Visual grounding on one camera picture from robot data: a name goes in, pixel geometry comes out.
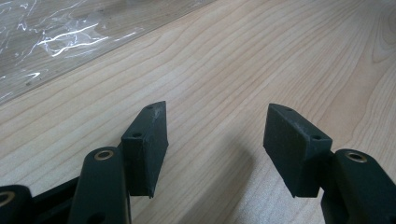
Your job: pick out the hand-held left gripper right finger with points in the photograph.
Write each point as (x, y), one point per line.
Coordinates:
(294, 149)

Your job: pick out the clear plastic bag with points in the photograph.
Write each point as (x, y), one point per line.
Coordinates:
(62, 40)

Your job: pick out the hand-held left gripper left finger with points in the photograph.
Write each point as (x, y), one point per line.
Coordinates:
(144, 155)

